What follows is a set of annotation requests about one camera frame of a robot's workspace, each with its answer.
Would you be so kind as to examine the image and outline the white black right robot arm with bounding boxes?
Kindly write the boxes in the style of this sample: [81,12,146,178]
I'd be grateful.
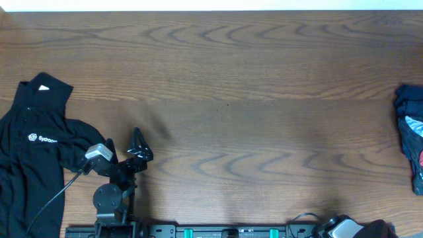
[313,215,399,238]

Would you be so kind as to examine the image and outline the dark blue jeans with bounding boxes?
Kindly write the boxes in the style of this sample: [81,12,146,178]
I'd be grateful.
[393,85,422,196]

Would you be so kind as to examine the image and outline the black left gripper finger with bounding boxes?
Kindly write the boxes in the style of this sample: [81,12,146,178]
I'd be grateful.
[127,127,153,162]
[105,138,118,164]

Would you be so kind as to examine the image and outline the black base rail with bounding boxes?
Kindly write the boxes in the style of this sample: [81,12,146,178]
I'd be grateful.
[65,223,331,238]

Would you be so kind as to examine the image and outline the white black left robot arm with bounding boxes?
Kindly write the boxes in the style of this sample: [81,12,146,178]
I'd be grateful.
[83,127,153,238]

